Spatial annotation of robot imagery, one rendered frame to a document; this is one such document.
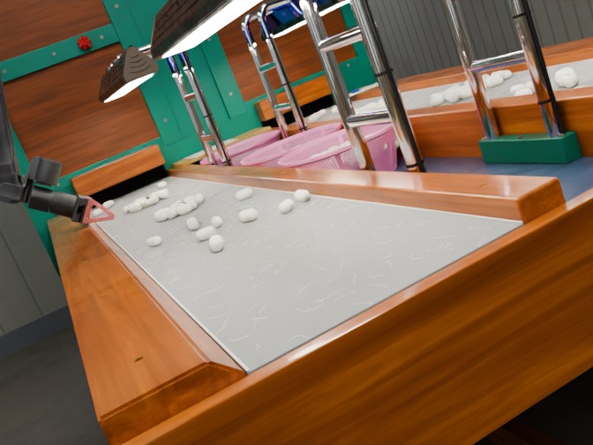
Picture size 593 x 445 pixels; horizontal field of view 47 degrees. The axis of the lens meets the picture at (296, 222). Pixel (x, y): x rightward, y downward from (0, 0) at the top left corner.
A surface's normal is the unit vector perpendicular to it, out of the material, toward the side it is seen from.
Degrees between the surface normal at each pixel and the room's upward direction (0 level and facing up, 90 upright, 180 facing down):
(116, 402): 0
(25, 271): 90
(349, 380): 90
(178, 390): 90
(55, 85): 90
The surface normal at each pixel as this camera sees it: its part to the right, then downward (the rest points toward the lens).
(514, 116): -0.86, 0.41
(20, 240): 0.36, 0.09
